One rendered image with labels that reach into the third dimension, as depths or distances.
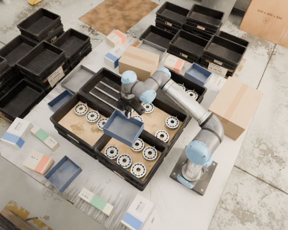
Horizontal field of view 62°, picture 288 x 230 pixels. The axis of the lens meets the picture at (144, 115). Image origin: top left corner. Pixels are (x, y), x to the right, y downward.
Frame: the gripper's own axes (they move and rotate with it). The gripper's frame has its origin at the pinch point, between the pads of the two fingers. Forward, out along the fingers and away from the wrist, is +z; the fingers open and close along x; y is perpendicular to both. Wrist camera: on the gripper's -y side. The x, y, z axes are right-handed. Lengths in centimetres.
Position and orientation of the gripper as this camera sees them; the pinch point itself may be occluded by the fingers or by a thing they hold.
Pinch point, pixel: (129, 117)
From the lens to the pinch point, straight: 146.3
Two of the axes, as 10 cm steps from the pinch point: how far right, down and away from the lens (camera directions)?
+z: -0.9, 5.8, 8.1
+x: -5.3, 6.7, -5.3
